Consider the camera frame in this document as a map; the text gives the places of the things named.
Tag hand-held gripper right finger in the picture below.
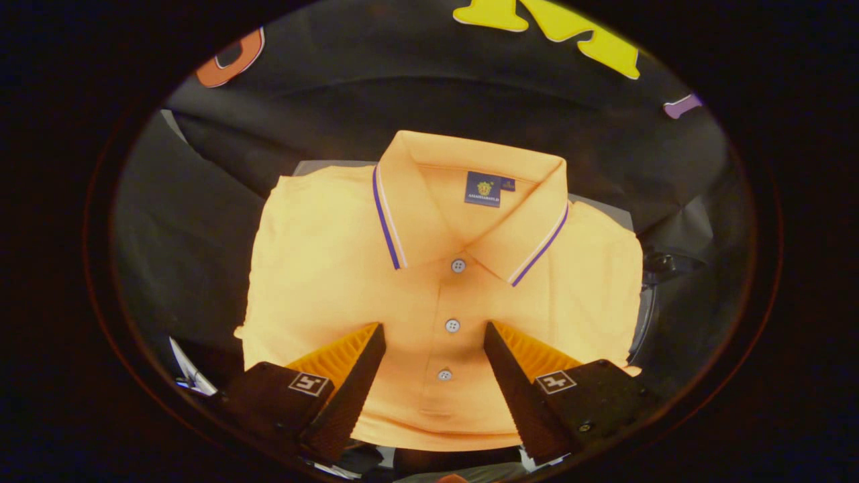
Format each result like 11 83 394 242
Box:
483 321 662 465

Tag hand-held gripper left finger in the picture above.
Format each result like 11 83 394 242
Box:
218 323 387 465

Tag orange polo shirt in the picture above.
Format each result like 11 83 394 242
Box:
234 129 644 452

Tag grey washing machine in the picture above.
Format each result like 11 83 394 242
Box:
627 278 665 366

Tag dark washing machine lid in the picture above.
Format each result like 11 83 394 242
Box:
641 250 707 284

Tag grey metal cabinet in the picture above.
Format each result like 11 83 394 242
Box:
292 159 636 233

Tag black backdrop cloth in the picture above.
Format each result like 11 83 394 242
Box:
111 0 756 396

